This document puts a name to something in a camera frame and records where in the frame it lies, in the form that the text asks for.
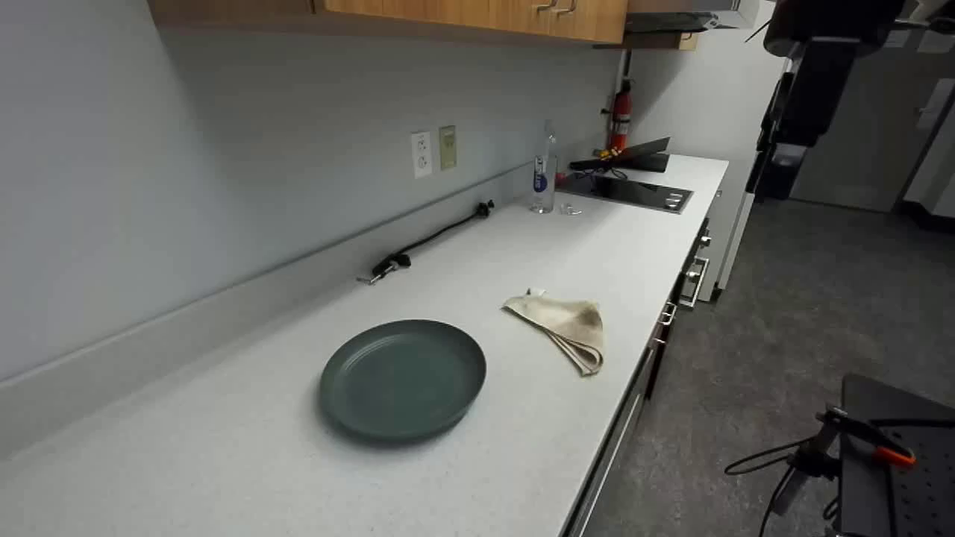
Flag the dark green plate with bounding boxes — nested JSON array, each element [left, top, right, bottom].
[[317, 316, 490, 448]]

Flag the beige stained cloth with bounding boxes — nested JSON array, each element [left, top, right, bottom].
[[502, 287, 610, 380]]

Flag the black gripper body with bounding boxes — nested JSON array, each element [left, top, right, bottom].
[[762, 32, 865, 154]]

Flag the clear water bottle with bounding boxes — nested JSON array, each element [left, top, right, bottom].
[[525, 122, 562, 217]]

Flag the white wall outlet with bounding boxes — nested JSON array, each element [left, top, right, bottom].
[[410, 129, 438, 181]]

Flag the red fire extinguisher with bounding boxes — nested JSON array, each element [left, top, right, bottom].
[[602, 77, 637, 160]]

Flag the beige wall switch plate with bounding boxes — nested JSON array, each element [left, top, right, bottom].
[[437, 122, 461, 174]]

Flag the dark dish drying rack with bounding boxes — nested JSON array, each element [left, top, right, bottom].
[[568, 135, 675, 180]]

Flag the black floor cable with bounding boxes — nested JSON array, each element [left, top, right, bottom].
[[723, 438, 831, 537]]

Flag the orange handled clamp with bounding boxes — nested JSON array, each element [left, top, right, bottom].
[[819, 405, 922, 474]]

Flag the silver drawer handle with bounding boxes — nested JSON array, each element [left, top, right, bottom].
[[680, 254, 710, 307], [653, 298, 680, 347]]

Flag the black power cord with plug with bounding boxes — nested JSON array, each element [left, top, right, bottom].
[[368, 198, 498, 284]]

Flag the wooden wall cabinet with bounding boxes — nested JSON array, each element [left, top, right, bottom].
[[146, 0, 632, 47]]

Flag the steel countertop sink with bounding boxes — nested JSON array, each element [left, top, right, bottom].
[[563, 169, 695, 216]]

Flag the black perforated side table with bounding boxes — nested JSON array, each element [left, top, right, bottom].
[[837, 371, 955, 537]]

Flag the dishwasher with long handle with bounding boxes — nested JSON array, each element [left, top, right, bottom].
[[558, 339, 668, 537]]

